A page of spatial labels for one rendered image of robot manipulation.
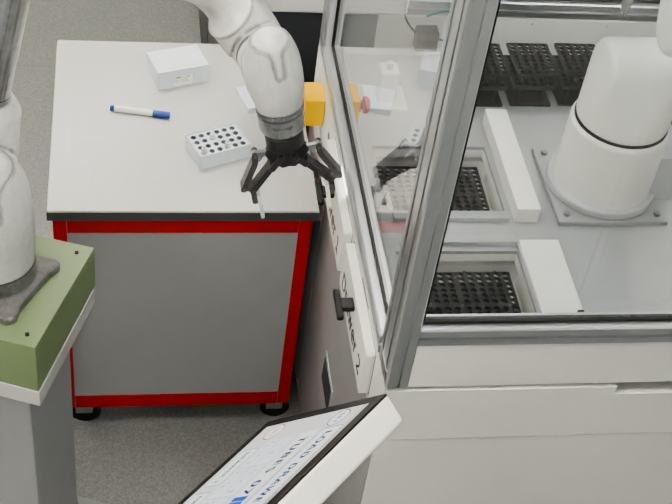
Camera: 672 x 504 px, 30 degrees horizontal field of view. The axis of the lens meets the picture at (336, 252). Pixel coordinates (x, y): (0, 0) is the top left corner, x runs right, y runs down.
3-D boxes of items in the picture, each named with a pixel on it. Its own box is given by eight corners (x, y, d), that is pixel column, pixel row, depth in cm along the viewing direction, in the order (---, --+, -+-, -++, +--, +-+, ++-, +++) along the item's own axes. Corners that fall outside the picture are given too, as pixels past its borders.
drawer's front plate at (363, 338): (358, 395, 229) (366, 355, 221) (339, 281, 249) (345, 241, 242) (367, 394, 229) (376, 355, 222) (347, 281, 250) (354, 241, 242)
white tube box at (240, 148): (200, 170, 278) (200, 156, 275) (184, 147, 283) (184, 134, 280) (250, 156, 283) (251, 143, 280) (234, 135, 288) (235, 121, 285)
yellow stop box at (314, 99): (300, 126, 280) (303, 100, 275) (297, 106, 285) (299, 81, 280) (322, 126, 281) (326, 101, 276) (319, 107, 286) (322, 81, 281)
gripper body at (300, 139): (262, 142, 235) (268, 179, 242) (307, 136, 235) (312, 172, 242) (259, 117, 240) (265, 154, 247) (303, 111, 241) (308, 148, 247)
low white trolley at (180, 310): (60, 434, 315) (46, 210, 263) (67, 260, 359) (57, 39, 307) (289, 428, 325) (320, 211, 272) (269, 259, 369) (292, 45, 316)
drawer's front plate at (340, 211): (337, 272, 251) (344, 232, 244) (321, 177, 272) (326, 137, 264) (346, 272, 251) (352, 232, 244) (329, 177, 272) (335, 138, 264)
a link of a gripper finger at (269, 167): (286, 159, 241) (280, 156, 240) (254, 197, 247) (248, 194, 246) (284, 146, 244) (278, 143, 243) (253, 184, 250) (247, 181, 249)
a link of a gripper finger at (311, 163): (287, 146, 244) (292, 141, 243) (329, 172, 250) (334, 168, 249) (289, 159, 241) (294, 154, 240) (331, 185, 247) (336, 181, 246)
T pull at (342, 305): (336, 322, 230) (337, 316, 229) (332, 292, 236) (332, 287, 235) (356, 321, 231) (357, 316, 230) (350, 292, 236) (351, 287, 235)
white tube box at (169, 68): (157, 91, 296) (158, 73, 293) (145, 69, 302) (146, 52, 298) (208, 82, 301) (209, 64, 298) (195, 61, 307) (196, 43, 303)
